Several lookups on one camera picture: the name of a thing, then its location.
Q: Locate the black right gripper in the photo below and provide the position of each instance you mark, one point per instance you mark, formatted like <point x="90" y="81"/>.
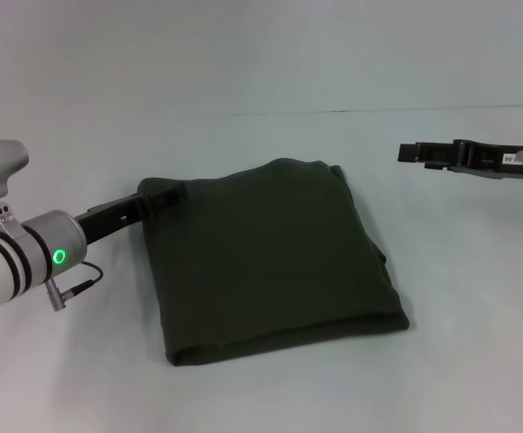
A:
<point x="496" y="160"/>

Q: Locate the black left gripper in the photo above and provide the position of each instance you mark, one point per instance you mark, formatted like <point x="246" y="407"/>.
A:
<point x="108" y="221"/>

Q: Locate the dark green t-shirt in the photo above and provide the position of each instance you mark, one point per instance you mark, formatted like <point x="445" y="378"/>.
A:
<point x="270" y="261"/>

